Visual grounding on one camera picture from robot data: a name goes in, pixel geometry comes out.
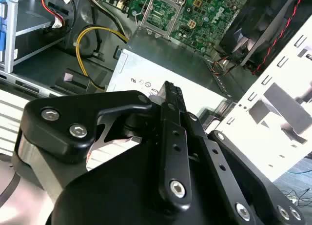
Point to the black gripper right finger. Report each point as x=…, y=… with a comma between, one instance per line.
x=229, y=186

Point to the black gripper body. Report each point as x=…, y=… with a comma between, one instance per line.
x=109, y=198

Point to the metal locking lever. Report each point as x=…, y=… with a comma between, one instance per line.
x=136, y=20

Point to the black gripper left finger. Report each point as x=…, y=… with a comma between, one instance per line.
x=73, y=112

